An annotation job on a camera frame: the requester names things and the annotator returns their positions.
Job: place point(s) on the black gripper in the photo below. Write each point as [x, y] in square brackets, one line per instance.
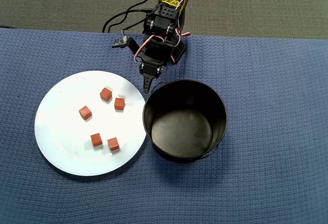
[151, 70]

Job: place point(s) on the red cube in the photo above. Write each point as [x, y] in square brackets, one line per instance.
[96, 139]
[85, 112]
[113, 144]
[105, 94]
[119, 103]

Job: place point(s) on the black yellow robot arm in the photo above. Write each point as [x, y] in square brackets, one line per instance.
[160, 24]

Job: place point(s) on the white round plate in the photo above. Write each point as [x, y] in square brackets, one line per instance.
[64, 137]

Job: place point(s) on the black metal bucket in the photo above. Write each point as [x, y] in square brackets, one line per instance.
[179, 131]

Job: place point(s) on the blue woven table cloth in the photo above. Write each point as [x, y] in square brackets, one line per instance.
[256, 131]

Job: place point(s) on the small wrist camera on bracket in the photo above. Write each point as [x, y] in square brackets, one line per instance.
[119, 42]

